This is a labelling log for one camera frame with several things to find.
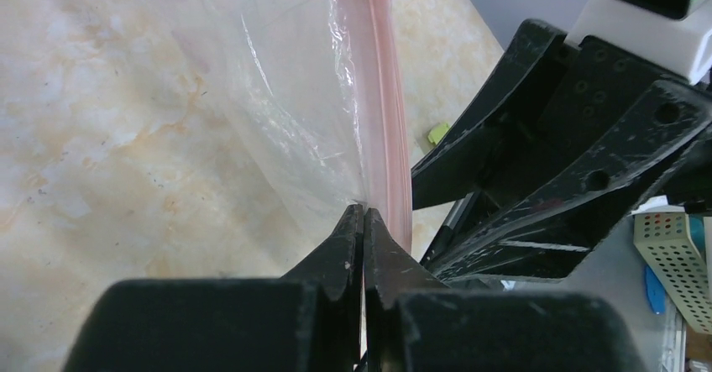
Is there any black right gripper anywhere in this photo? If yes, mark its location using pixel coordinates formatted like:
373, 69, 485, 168
411, 19, 711, 280

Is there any light green block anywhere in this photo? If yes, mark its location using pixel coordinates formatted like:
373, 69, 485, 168
427, 123, 450, 146

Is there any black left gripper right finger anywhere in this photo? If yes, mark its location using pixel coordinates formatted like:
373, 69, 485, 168
364, 208, 645, 371

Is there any perforated metal box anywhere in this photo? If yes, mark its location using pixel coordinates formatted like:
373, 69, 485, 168
633, 212, 711, 335

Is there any clear zip top bag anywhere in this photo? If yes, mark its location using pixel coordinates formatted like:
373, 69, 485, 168
197, 0, 412, 249

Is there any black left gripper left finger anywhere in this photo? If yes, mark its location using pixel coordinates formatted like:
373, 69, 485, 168
65, 205, 364, 371

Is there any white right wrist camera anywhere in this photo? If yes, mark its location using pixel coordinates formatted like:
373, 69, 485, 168
566, 0, 711, 84

